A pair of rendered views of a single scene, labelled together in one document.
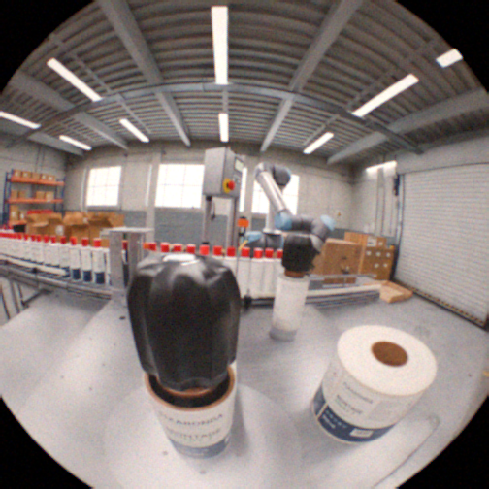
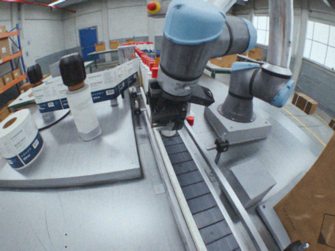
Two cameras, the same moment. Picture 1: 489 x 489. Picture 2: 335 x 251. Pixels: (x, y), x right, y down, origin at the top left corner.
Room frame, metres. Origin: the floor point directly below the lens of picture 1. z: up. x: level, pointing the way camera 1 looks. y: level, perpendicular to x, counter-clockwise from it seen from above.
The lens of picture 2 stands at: (0.75, -0.56, 1.20)
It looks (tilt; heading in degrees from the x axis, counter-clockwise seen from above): 35 degrees down; 86
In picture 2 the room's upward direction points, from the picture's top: straight up
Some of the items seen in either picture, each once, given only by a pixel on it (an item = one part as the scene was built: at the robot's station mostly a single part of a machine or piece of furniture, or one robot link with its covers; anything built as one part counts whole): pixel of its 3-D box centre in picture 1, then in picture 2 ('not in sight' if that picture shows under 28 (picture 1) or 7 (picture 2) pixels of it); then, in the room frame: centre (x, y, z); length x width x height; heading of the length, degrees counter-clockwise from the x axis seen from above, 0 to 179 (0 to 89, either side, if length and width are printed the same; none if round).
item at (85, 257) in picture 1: (85, 261); not in sight; (0.60, 0.69, 0.98); 0.05 x 0.05 x 0.20
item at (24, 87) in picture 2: not in sight; (33, 91); (-2.96, 2.70, 0.32); 1.20 x 0.83 x 0.64; 4
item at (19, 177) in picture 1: (34, 209); not in sight; (3.44, 7.35, 1.26); 2.78 x 0.61 x 2.51; 5
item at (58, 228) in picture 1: (62, 227); not in sight; (1.68, 2.47, 0.97); 0.45 x 0.38 x 0.37; 8
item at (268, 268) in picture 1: (266, 273); not in sight; (0.77, -0.10, 0.98); 0.05 x 0.05 x 0.20
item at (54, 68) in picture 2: not in sight; (66, 65); (-0.85, 1.80, 0.91); 0.60 x 0.40 x 0.22; 99
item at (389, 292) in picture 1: (388, 290); not in sight; (0.94, -0.99, 0.85); 0.30 x 0.26 x 0.04; 102
